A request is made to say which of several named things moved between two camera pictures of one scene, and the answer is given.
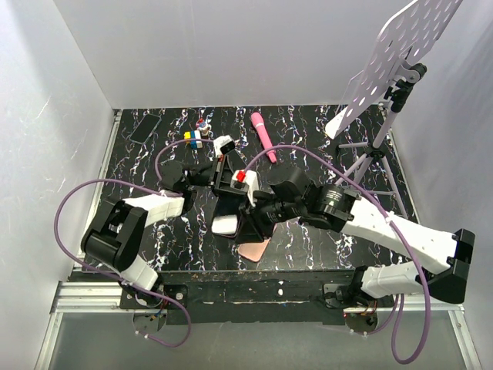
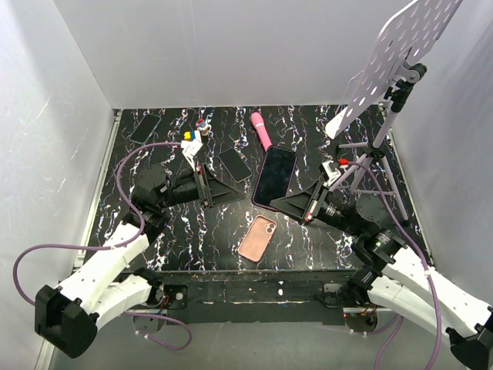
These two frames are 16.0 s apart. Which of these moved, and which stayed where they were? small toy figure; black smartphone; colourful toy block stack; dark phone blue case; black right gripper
Moved: black right gripper; black smartphone
Stayed: dark phone blue case; small toy figure; colourful toy block stack
